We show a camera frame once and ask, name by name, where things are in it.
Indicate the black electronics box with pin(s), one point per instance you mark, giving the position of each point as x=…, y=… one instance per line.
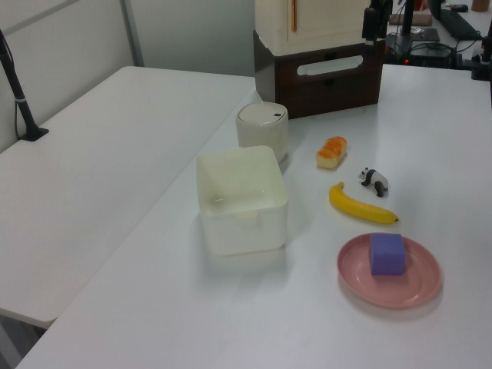
x=428, y=55

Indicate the grey metal partition post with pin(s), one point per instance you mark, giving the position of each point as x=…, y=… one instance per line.
x=132, y=32

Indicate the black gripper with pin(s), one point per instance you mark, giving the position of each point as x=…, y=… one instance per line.
x=380, y=4

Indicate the white round lidded bin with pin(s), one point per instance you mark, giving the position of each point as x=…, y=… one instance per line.
x=262, y=128

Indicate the pink plate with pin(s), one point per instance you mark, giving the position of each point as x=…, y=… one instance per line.
x=388, y=286

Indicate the dark brown drawer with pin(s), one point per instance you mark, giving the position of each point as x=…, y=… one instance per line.
x=326, y=78

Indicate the toy bread slice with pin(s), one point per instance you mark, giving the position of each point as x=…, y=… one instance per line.
x=331, y=153

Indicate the black background stand pole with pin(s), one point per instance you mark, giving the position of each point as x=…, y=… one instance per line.
x=408, y=17

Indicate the black table clamp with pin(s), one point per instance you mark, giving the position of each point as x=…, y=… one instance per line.
x=482, y=57

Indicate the dark brown cabinet frame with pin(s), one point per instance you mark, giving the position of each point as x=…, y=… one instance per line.
x=265, y=65

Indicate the white square plastic container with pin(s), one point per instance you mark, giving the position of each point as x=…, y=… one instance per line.
x=242, y=203

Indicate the black keyboard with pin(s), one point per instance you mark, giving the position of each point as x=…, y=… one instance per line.
x=457, y=23

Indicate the cream toy cabinet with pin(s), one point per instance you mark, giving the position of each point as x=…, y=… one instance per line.
x=307, y=19

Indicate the purple cube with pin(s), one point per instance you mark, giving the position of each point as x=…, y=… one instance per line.
x=387, y=255

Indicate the black camera stand pole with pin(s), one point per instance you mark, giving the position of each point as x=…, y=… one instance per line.
x=19, y=100

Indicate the toy panda figure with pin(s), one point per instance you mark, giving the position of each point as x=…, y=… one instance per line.
x=374, y=180

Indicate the yellow toy banana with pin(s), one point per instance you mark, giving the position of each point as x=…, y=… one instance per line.
x=357, y=207

